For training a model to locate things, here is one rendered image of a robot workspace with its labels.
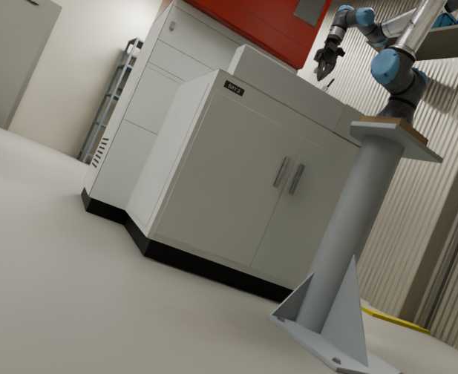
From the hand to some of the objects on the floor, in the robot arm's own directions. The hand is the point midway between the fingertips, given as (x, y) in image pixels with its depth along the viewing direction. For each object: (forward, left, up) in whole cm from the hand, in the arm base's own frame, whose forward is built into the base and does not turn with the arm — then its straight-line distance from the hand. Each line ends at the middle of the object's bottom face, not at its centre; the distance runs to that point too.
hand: (320, 78), depth 194 cm
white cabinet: (+22, -12, -102) cm, 105 cm away
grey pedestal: (-50, -8, -100) cm, 113 cm away
